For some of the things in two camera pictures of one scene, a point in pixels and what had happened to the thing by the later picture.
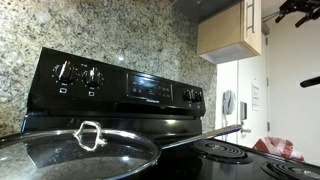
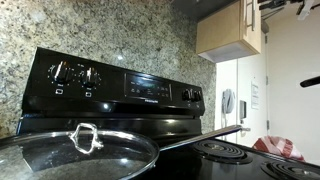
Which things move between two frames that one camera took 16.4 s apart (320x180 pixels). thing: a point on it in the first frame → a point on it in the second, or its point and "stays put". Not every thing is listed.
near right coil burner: [222, 150] stays put
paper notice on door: [255, 98] stays put
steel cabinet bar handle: [253, 6] stays put
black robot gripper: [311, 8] → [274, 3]
